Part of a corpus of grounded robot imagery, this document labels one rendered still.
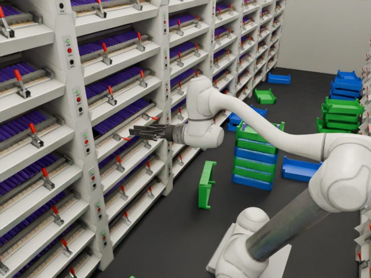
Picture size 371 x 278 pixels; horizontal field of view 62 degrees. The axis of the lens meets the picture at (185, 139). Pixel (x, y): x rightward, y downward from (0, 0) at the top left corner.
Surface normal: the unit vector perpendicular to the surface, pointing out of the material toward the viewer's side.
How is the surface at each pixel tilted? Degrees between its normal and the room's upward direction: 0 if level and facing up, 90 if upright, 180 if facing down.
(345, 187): 88
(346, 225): 0
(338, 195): 84
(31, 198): 21
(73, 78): 90
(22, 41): 111
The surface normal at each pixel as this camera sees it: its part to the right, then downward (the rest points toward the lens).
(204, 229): 0.00, -0.87
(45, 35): 0.83, 0.52
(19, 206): 0.33, -0.73
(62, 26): 0.89, 0.22
